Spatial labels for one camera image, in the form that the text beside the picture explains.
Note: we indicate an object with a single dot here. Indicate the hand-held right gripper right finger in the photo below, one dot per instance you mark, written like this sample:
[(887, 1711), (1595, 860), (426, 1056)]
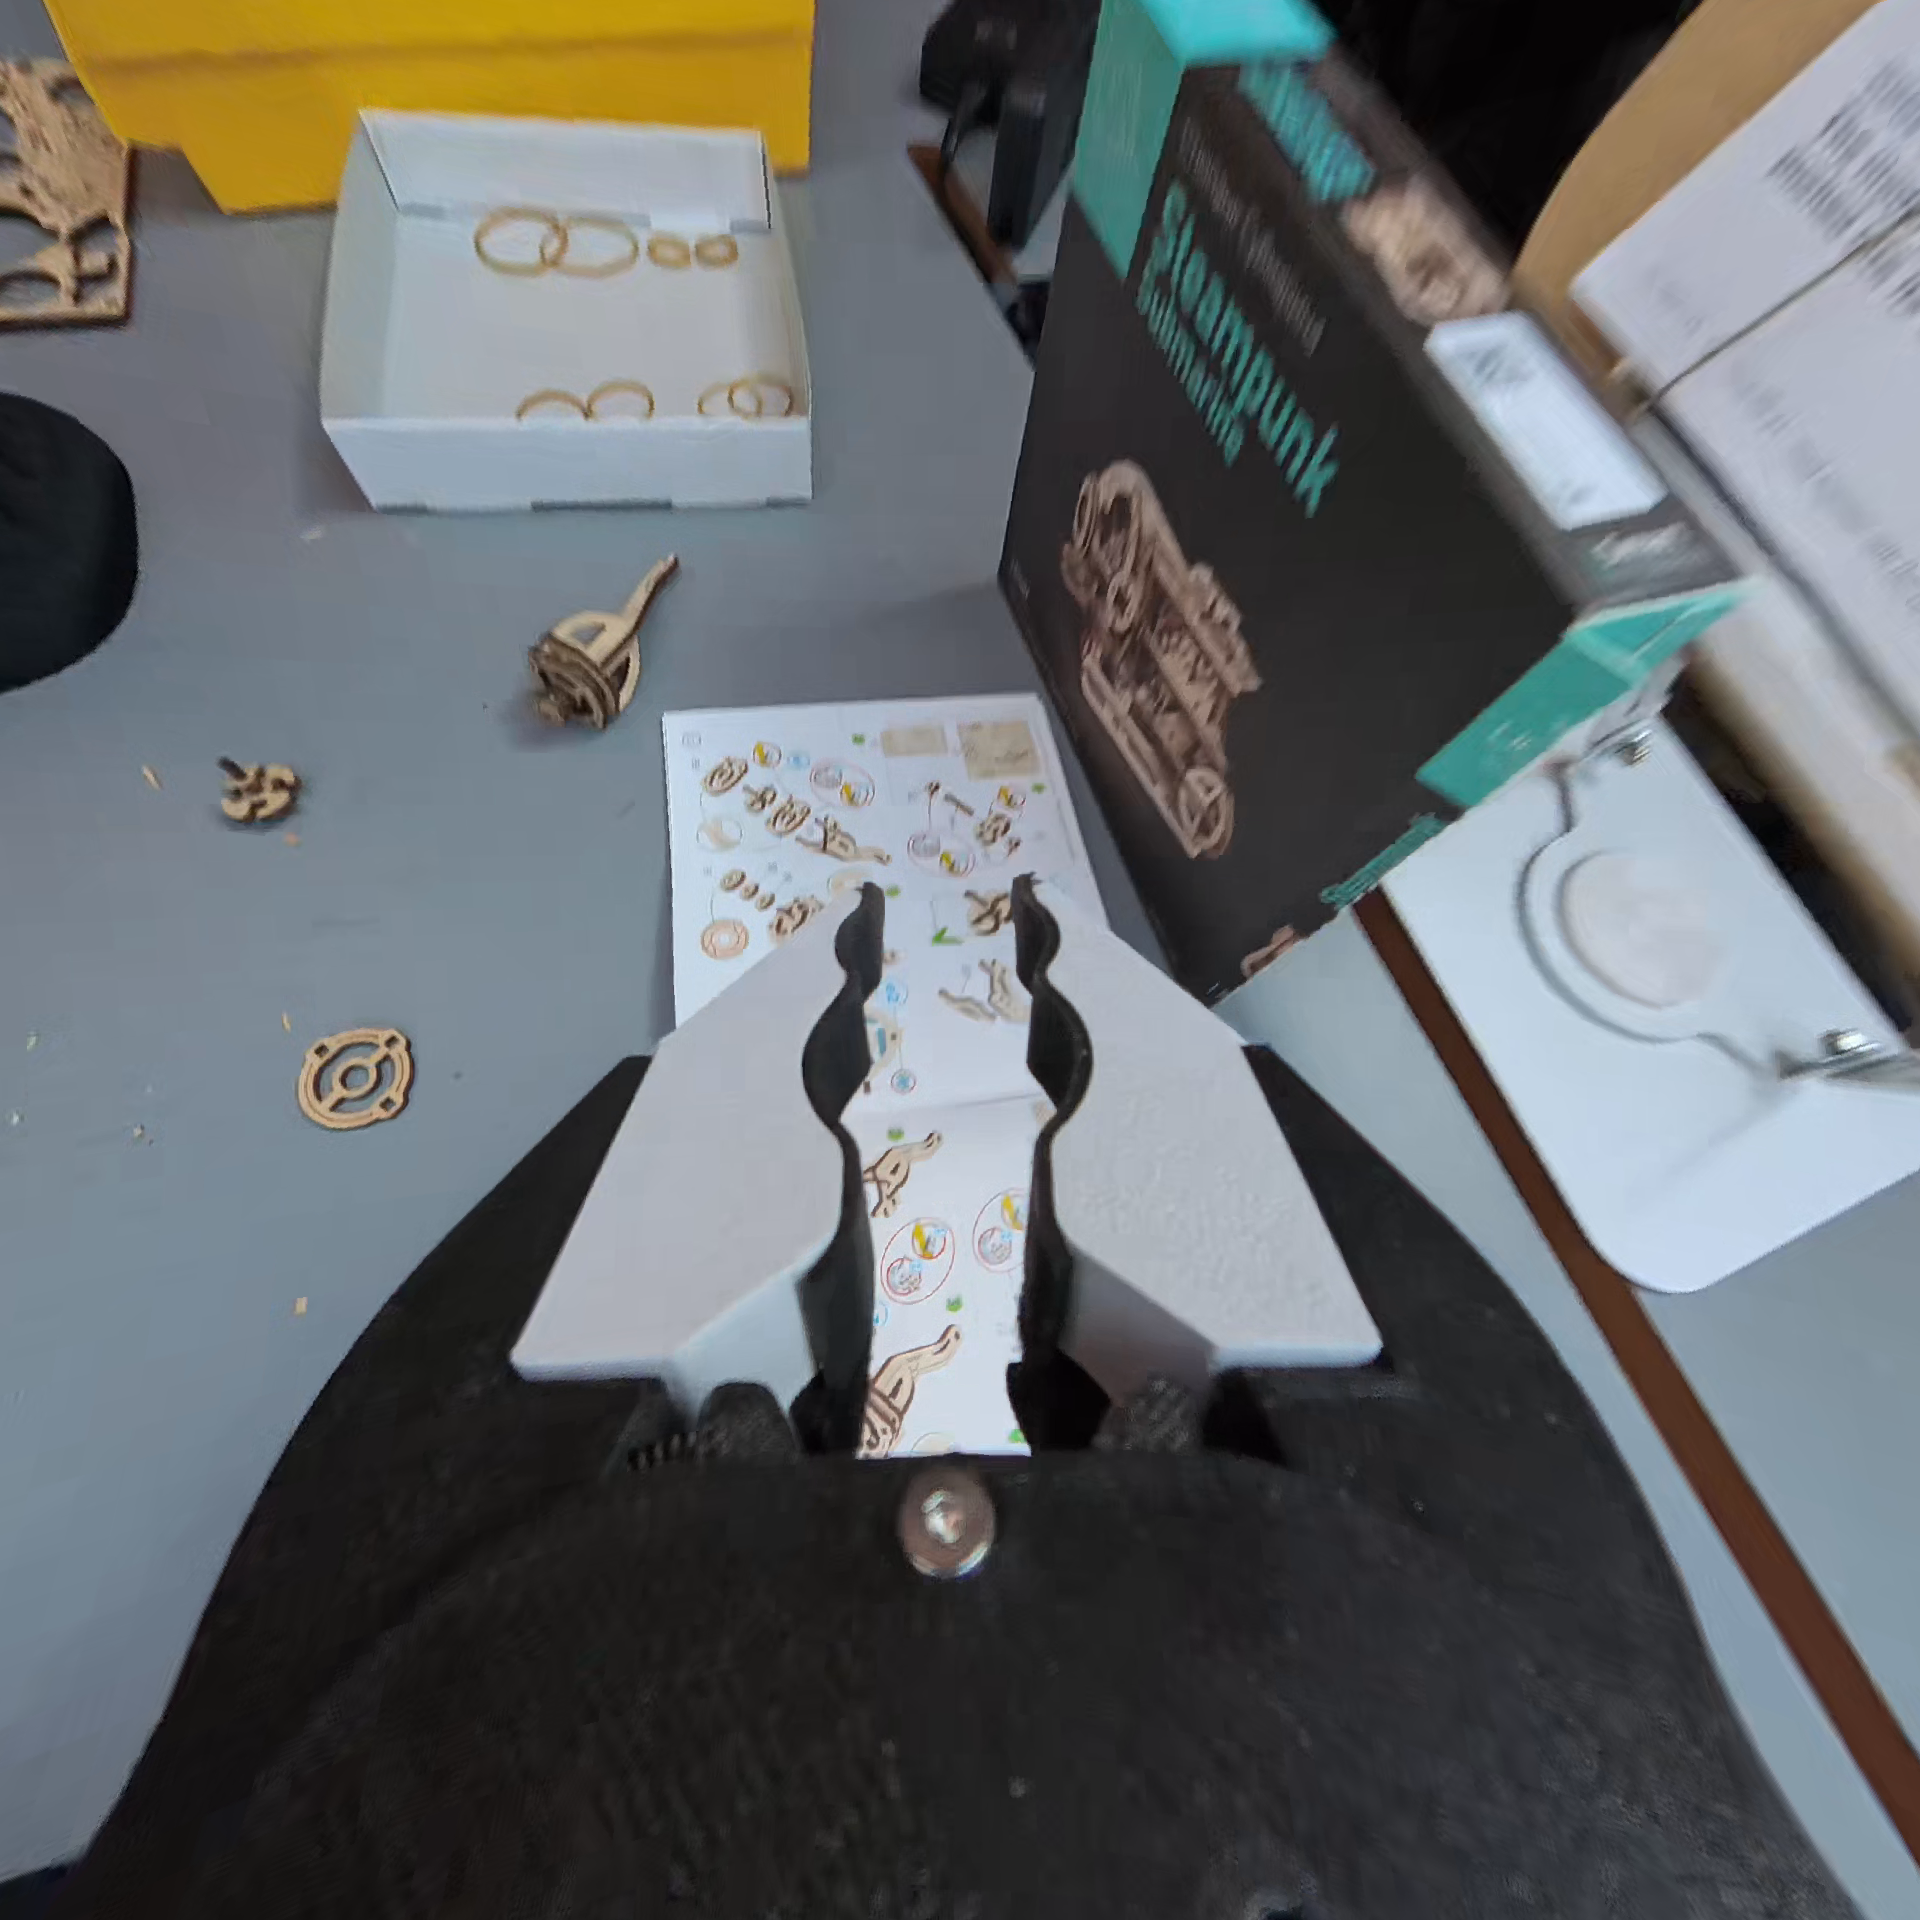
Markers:
[(1200, 1201)]

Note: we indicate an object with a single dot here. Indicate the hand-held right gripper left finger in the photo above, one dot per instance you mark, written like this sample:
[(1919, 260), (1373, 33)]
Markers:
[(690, 1201)]

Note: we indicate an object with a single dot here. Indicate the round wooden plate part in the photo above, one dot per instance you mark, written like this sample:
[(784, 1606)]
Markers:
[(310, 1083)]

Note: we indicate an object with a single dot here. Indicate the dark model kit box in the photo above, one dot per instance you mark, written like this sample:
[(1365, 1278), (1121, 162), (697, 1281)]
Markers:
[(1200, 376)]

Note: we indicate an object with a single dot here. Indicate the laser-cut wooden parts sheet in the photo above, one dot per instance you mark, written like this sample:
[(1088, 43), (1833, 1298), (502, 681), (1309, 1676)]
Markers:
[(91, 194)]

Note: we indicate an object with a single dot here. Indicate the illustrated assembly booklet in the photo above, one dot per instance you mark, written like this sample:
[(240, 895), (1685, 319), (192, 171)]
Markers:
[(840, 810)]

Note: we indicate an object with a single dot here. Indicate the white plastic stand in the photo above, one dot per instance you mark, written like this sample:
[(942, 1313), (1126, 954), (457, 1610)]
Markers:
[(1650, 1142)]

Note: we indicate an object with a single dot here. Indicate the wooden disc lever subassembly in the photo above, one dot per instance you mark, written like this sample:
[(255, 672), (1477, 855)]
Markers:
[(579, 668)]

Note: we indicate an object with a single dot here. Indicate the small wooden gear part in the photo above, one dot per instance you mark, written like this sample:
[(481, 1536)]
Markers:
[(263, 791)]

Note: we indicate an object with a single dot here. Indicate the white cardboard box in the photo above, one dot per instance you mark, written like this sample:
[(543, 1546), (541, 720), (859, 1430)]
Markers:
[(451, 465)]

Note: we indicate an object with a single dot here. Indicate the black mesh pad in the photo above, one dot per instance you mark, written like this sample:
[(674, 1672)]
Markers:
[(54, 540)]

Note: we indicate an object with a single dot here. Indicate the set of wooden rings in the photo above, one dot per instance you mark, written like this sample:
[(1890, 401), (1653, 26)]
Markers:
[(557, 246)]

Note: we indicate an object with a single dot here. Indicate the printed instruction sheet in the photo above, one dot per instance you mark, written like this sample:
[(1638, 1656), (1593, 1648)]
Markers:
[(1799, 376)]

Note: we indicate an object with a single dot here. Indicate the black power adapter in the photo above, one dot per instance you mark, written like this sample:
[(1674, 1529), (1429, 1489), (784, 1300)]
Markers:
[(1035, 106)]

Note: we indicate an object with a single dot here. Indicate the plywood board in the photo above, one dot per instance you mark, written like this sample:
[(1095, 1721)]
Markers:
[(1634, 136)]

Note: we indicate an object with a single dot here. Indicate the yellow plastic bin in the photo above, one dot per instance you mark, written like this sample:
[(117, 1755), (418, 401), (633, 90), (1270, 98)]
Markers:
[(451, 59)]

